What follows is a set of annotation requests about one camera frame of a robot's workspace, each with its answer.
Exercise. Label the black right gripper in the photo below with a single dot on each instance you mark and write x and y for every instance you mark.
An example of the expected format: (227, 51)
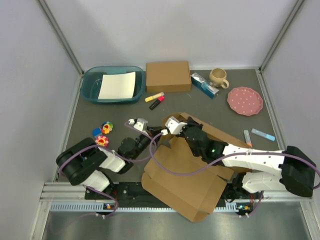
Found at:
(190, 122)

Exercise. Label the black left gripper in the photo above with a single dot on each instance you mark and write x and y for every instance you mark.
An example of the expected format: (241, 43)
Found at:
(154, 133)

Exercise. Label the brown cardboard box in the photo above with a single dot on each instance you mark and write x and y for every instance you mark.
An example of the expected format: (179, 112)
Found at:
(185, 182)
(168, 77)

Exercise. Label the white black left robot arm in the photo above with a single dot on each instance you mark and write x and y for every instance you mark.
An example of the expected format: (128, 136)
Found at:
(82, 163)

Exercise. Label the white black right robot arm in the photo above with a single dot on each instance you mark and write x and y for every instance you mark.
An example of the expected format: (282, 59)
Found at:
(279, 170)

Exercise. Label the closed brown cardboard box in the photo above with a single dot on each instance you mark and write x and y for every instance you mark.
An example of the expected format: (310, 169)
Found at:
(168, 77)

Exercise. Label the pink plush flower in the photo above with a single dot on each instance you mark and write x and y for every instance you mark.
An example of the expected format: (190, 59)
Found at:
(102, 140)

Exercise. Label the green yellow plush flower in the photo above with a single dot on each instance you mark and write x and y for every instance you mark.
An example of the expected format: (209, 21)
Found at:
(106, 127)

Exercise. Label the orange grey marker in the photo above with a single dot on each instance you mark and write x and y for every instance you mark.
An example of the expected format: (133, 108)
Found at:
(247, 138)

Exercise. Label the yellow highlighter pen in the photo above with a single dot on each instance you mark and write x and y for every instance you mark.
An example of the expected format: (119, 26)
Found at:
(154, 97)

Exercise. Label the black pink highlighter pen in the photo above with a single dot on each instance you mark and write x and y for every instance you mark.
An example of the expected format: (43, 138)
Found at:
(156, 102)

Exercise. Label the pink dotted plate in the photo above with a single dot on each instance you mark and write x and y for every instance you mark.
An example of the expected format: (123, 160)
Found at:
(245, 101)

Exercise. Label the light blue marker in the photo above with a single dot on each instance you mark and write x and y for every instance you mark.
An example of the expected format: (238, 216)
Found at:
(263, 134)

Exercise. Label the white paper sheet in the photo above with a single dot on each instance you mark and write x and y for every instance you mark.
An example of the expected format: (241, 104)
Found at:
(117, 86)

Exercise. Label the blue toothbrush package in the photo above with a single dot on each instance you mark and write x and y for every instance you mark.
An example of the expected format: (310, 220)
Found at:
(203, 85)

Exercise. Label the beige ceramic mug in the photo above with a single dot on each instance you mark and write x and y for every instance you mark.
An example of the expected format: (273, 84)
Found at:
(218, 77)

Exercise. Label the teal plastic bin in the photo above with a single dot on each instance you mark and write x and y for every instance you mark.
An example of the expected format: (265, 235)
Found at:
(92, 82)

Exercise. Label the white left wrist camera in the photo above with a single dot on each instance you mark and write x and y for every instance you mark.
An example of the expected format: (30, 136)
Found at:
(139, 124)

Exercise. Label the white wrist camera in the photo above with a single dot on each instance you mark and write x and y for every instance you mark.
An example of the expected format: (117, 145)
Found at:
(139, 124)
(173, 126)

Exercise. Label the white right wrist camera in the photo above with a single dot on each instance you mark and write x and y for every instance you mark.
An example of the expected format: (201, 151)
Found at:
(173, 126)

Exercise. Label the grey slotted cable duct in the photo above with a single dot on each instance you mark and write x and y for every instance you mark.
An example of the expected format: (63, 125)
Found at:
(103, 208)

